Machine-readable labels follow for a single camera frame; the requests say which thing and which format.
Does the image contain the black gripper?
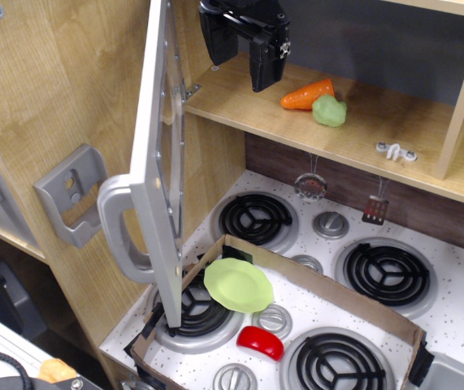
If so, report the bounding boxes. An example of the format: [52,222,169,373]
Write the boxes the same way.
[199,1,290,93]

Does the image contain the grey toy microwave door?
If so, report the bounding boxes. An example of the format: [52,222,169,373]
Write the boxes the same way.
[98,1,186,327]

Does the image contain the orange toy carrot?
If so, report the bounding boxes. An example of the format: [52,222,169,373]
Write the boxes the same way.
[280,78,335,111]

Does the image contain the green toy lettuce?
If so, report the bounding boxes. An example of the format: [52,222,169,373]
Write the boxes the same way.
[312,95,347,128]

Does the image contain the hanging toy strainer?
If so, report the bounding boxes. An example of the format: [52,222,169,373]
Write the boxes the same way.
[293,153,328,203]

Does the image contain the back left stove burner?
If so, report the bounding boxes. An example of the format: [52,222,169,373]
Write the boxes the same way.
[210,191,299,254]

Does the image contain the stove burner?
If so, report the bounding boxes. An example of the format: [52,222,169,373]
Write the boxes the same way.
[155,271,245,354]
[210,191,299,254]
[279,327,396,390]
[334,237,438,320]

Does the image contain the white plastic door latch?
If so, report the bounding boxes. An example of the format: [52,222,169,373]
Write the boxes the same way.
[375,141,418,162]

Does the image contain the back grey stove knob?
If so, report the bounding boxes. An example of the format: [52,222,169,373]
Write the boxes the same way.
[312,211,349,240]

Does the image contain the grey stove knob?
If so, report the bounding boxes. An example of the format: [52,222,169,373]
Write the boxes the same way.
[312,211,349,240]
[213,363,258,390]
[251,304,293,340]

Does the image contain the hanging toy spatula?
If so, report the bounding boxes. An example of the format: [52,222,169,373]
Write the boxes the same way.
[362,176,389,226]

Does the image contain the small centre stove knob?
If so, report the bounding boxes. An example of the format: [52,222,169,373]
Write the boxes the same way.
[291,254,323,274]

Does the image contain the light green toy plate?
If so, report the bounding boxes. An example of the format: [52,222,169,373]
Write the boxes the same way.
[203,258,274,314]

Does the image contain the back right stove burner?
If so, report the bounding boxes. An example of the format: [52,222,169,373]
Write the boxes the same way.
[334,237,438,320]

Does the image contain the middle grey stove knob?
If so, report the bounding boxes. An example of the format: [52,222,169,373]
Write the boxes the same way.
[251,304,293,340]

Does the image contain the brown cardboard tray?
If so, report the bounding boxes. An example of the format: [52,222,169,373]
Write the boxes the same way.
[121,236,428,389]

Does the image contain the front left stove burner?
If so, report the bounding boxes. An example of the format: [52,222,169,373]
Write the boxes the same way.
[155,271,245,354]

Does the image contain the red toy cheese piece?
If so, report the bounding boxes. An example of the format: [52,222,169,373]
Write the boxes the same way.
[236,326,284,362]

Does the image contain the front right stove burner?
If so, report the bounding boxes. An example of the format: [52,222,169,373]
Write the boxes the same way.
[279,327,396,390]

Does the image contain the front grey stove knob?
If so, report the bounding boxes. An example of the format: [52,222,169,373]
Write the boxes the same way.
[213,363,258,390]

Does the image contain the black equipment box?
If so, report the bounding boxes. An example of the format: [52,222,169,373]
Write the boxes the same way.
[0,262,47,340]

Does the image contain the orange foam piece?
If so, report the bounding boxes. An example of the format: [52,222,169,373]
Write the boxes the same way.
[37,358,77,384]

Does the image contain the grey toy sink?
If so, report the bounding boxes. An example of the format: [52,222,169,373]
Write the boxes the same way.
[405,352,464,390]

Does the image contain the grey wall phone holder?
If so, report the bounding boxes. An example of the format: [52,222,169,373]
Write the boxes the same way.
[33,144,108,248]

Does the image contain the black cable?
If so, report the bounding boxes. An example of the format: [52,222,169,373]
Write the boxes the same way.
[0,349,34,390]

